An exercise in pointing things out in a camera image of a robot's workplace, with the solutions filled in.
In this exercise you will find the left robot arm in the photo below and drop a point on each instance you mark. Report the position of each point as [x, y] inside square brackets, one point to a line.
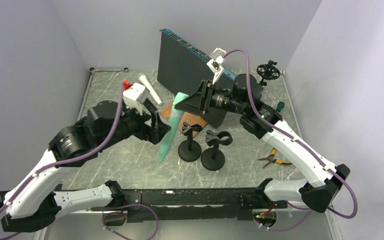
[36, 205]

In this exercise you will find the black round-base mic stand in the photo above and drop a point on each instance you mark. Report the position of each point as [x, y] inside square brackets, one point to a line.
[190, 150]

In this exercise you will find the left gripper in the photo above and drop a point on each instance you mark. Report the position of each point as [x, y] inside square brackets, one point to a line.
[154, 133]

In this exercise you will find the yellow-handled pliers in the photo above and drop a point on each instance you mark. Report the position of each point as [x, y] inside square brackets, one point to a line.
[272, 160]

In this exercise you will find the silver wrench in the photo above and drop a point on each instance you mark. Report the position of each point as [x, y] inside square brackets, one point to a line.
[94, 70]

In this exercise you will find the white microphone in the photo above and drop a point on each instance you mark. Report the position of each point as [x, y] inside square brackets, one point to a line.
[144, 81]

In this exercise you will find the wooden board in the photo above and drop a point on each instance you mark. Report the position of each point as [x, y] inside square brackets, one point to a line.
[165, 114]

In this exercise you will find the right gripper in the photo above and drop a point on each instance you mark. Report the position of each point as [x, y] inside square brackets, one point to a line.
[201, 100]

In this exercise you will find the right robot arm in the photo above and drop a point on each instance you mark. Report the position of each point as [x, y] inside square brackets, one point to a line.
[322, 178]

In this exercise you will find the black front frame rail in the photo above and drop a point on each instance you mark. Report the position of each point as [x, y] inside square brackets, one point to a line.
[192, 204]

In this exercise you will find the black tripod shock-mount stand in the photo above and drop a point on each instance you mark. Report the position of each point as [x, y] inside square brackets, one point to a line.
[268, 72]

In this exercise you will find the dark rack network switch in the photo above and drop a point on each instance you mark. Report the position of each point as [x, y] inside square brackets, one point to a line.
[181, 66]

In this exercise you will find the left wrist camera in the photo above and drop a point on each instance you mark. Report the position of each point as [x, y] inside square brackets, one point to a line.
[134, 96]

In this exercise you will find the green-handled screwdriver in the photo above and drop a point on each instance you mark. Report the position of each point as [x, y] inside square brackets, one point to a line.
[280, 106]

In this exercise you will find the mint green microphone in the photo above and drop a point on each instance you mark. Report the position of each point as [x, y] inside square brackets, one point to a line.
[173, 121]

